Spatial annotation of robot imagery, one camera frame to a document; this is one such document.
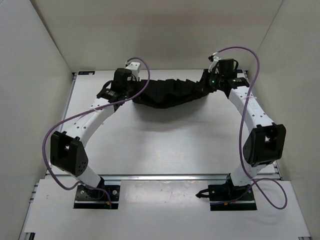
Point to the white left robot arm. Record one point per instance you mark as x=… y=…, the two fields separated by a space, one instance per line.
x=67 y=148

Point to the aluminium table rail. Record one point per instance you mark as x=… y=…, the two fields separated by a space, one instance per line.
x=164 y=177

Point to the black pleated skirt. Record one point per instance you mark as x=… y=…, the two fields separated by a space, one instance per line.
x=164 y=94

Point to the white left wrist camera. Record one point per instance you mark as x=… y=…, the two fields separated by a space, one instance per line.
x=135 y=67

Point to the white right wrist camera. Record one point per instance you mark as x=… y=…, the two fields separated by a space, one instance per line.
x=214 y=59

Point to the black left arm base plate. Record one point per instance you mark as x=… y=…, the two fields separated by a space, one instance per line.
x=94 y=199

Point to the blue left table label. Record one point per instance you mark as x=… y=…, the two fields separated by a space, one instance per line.
x=85 y=73

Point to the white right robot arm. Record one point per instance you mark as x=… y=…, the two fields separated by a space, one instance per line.
x=265 y=141

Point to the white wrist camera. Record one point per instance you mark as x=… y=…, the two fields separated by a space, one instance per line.
x=214 y=59
x=135 y=67

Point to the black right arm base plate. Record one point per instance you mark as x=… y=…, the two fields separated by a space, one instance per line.
x=227 y=197

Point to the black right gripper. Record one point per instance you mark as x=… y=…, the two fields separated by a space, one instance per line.
x=213 y=73

